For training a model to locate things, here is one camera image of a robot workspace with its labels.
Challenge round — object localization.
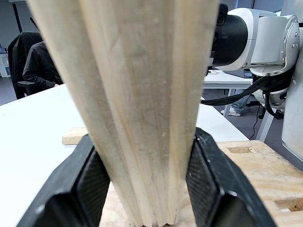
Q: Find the person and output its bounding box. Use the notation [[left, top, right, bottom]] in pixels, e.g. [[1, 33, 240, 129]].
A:
[[22, 41, 64, 90], [220, 94, 252, 117]]

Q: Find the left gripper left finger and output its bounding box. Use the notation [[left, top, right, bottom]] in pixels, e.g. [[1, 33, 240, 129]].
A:
[[16, 133, 111, 227]]

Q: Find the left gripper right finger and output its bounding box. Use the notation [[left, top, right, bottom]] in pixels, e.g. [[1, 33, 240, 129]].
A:
[[185, 127, 277, 227]]

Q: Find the wooden seat board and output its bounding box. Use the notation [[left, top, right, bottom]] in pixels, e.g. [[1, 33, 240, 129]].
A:
[[98, 140, 303, 227]]

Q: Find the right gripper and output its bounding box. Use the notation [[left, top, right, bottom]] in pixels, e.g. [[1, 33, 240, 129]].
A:
[[205, 14, 249, 77]]

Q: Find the wooden leg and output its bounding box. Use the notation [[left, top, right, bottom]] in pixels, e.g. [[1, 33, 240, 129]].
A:
[[27, 0, 221, 227]]

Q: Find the black cable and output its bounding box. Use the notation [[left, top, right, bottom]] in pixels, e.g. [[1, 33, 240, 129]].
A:
[[200, 78, 286, 121]]

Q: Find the black office chair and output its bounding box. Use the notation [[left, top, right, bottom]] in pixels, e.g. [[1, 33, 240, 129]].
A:
[[7, 31, 44, 100]]

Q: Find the wooden bar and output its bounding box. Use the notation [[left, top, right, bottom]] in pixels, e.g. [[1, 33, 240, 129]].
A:
[[62, 127, 89, 146]]

